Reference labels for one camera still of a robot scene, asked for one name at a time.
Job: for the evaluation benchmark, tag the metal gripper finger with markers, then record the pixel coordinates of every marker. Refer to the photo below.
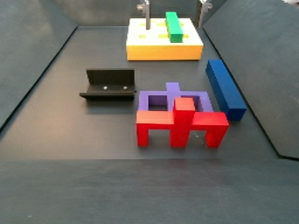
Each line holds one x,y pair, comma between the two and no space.
144,7
206,6

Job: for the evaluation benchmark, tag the blue long block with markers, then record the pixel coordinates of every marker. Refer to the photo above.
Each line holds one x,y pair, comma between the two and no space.
226,91

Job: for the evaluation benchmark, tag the yellow slotted board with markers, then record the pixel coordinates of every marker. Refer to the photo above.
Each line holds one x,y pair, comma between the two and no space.
151,44

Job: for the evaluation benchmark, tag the green block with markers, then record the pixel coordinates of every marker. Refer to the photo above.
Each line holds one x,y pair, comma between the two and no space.
174,27

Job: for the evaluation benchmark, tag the red three-legged piece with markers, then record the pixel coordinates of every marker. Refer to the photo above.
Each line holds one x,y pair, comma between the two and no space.
180,121

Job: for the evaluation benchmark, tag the black angle bracket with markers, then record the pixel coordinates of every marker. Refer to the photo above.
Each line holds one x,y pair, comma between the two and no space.
109,84

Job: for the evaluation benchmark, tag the purple frame piece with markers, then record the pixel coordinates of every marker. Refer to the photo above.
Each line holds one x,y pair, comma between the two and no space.
163,98

